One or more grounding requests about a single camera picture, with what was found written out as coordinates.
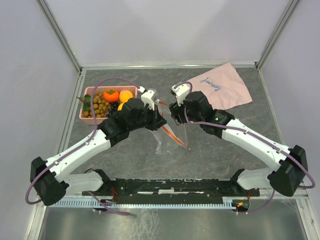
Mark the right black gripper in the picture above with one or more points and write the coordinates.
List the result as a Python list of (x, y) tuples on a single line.
[(175, 110)]

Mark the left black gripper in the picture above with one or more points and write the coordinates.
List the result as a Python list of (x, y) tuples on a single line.
[(157, 121)]

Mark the clear zip top bag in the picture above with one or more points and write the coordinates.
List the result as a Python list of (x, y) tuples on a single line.
[(171, 135)]

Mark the yellow orange fruit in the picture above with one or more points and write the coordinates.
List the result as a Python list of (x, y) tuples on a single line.
[(120, 106)]

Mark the yellow peach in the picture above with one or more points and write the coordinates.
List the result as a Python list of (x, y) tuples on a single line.
[(125, 95)]

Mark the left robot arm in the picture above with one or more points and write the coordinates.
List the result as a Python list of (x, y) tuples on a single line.
[(52, 178)]

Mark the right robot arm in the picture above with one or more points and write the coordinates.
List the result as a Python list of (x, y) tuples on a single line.
[(286, 166)]

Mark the black grape bunch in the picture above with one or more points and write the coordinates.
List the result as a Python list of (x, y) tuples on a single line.
[(112, 108)]

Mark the orange persimmon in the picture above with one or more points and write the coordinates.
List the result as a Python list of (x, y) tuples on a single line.
[(111, 95)]

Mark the pink plastic basket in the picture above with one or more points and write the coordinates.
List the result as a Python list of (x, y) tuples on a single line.
[(90, 90)]

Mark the pink cloth with lettering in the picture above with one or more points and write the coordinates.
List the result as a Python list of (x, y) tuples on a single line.
[(223, 87)]

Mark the brown longan bunch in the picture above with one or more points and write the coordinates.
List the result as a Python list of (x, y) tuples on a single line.
[(100, 106)]

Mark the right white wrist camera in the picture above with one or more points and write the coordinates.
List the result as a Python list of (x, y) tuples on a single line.
[(181, 90)]

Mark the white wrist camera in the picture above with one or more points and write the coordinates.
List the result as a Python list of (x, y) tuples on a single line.
[(181, 90), (147, 97)]

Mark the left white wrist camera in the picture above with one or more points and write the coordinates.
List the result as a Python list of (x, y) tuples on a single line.
[(147, 97)]

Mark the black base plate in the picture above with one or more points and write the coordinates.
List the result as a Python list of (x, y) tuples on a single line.
[(170, 191)]

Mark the light blue cable duct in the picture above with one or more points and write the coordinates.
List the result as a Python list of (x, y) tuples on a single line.
[(89, 202)]

